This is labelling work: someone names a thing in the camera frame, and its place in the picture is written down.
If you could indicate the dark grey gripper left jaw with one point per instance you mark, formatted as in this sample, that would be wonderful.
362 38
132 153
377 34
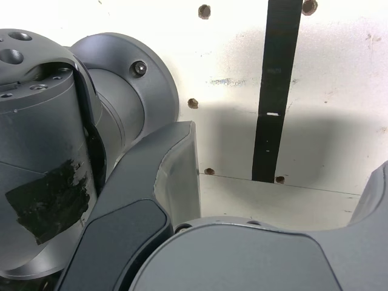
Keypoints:
136 182

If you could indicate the black tape strip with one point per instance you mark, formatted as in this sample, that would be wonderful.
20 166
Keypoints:
272 91

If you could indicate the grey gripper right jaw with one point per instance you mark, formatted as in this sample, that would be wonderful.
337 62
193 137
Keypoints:
257 260

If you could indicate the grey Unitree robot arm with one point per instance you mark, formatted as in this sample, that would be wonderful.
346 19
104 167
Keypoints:
39 127

